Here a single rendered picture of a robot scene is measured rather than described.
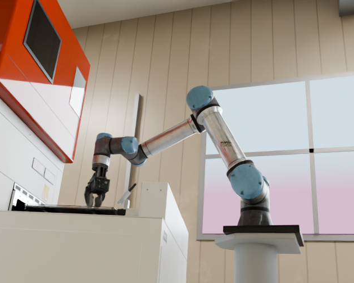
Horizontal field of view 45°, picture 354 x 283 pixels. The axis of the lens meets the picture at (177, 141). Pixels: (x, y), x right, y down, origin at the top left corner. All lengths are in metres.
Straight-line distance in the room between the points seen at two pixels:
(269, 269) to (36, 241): 0.82
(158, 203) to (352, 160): 2.25
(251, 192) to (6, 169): 0.92
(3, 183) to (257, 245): 0.97
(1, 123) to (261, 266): 1.08
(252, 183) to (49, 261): 0.74
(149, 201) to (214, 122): 0.45
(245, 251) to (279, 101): 2.26
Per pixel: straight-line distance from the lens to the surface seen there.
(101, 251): 1.43
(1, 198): 1.73
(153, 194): 1.51
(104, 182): 1.84
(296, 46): 4.05
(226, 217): 3.45
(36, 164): 1.97
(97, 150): 1.90
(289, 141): 3.58
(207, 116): 1.75
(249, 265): 1.64
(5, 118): 1.73
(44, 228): 1.52
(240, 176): 1.59
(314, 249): 3.35
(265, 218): 1.70
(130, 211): 1.70
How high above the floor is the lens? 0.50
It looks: 23 degrees up
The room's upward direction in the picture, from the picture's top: 4 degrees clockwise
